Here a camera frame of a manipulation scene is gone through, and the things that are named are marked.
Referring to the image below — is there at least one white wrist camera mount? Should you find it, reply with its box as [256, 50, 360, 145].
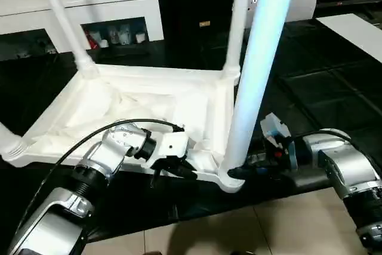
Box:
[143, 128, 192, 176]
[259, 112, 298, 173]

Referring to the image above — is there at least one grey cushion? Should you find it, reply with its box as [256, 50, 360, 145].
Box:
[232, 0, 318, 28]

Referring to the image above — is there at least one white flat board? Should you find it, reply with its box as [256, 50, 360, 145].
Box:
[315, 13, 382, 61]

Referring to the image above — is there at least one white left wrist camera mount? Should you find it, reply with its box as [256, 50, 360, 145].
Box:
[143, 128, 192, 176]

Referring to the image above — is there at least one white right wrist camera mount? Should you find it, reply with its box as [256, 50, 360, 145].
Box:
[259, 112, 298, 173]

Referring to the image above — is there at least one black bar with red light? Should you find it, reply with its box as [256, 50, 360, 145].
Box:
[315, 0, 382, 10]

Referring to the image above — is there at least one white plastic table leg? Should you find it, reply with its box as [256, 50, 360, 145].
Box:
[222, 0, 301, 179]
[0, 121, 31, 162]
[220, 0, 255, 83]
[32, 0, 101, 79]

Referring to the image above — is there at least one black ribbed dangling strap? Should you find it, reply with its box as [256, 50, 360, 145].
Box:
[150, 167, 161, 189]

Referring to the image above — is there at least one white glass-door cabinet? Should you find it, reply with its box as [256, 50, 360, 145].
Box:
[0, 0, 165, 55]

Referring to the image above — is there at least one black work mat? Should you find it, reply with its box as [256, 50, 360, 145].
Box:
[0, 17, 382, 243]

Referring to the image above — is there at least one white plastic table top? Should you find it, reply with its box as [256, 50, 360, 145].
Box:
[1, 62, 248, 195]

